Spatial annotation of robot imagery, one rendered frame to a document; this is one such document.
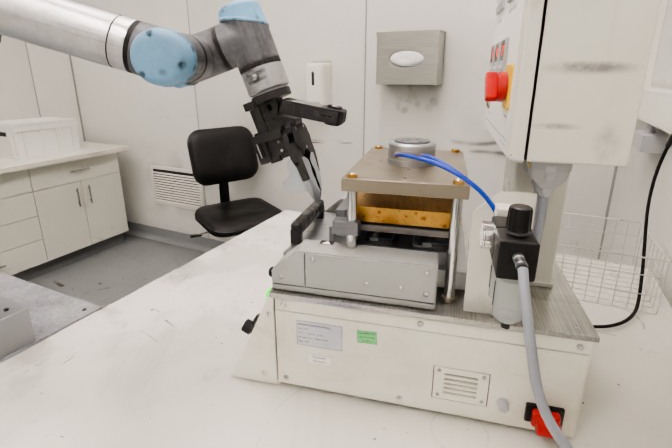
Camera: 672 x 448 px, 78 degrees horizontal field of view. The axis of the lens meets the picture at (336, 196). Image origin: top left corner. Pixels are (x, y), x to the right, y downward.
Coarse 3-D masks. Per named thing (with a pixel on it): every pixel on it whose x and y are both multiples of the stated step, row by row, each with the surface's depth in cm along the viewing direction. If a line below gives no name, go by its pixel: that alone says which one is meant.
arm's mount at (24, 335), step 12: (0, 300) 81; (0, 312) 78; (12, 312) 78; (24, 312) 79; (0, 324) 75; (12, 324) 77; (24, 324) 79; (0, 336) 76; (12, 336) 78; (24, 336) 79; (0, 348) 76; (12, 348) 78
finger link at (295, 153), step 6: (294, 144) 70; (294, 150) 70; (300, 150) 72; (294, 156) 70; (300, 156) 71; (294, 162) 71; (300, 162) 71; (300, 168) 71; (300, 174) 73; (306, 174) 72; (306, 180) 73
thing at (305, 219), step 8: (320, 200) 83; (312, 208) 78; (320, 208) 82; (304, 216) 74; (312, 216) 77; (320, 216) 84; (296, 224) 71; (304, 224) 73; (296, 232) 71; (296, 240) 72
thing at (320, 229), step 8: (328, 216) 86; (312, 224) 82; (320, 224) 82; (328, 224) 82; (304, 232) 77; (312, 232) 77; (320, 232) 77; (328, 232) 77; (320, 240) 74; (328, 240) 74; (336, 240) 71; (344, 240) 74; (288, 248) 70; (464, 248) 70; (464, 256) 67; (464, 264) 64; (440, 272) 63; (464, 272) 62; (440, 280) 63; (456, 280) 63; (464, 280) 62; (456, 288) 63; (464, 288) 63
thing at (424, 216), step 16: (368, 208) 64; (384, 208) 63; (400, 208) 63; (416, 208) 63; (432, 208) 63; (448, 208) 63; (368, 224) 65; (384, 224) 64; (400, 224) 63; (416, 224) 63; (432, 224) 62; (448, 224) 61
